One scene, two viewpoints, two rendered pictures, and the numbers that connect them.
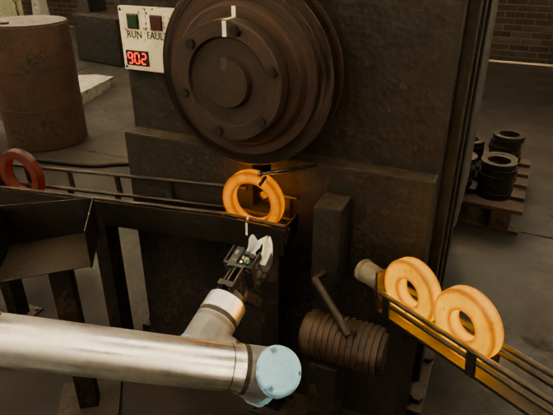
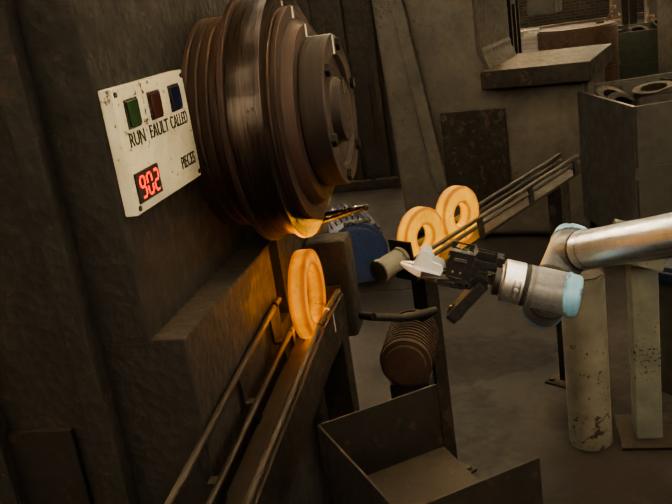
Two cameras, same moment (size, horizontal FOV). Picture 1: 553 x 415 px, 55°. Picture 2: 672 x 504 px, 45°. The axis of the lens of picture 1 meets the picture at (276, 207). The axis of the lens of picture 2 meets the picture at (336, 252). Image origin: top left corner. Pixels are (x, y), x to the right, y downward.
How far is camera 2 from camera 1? 2.24 m
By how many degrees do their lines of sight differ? 91
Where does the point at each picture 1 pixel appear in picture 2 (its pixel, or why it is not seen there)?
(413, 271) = (425, 211)
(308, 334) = (427, 346)
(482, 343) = (474, 211)
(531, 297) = not seen: hidden behind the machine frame
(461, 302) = (457, 197)
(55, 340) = not seen: outside the picture
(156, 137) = (212, 307)
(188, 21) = (279, 56)
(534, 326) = not seen: hidden behind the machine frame
